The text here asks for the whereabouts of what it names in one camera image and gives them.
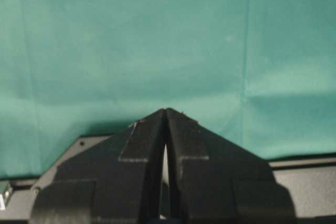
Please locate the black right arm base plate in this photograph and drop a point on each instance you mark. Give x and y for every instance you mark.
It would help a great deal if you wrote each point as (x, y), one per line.
(80, 145)

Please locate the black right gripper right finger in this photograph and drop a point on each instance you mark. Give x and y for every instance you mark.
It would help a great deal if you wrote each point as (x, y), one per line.
(213, 180)

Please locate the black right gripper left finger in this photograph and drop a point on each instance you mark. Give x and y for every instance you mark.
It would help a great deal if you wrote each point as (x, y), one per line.
(116, 181)

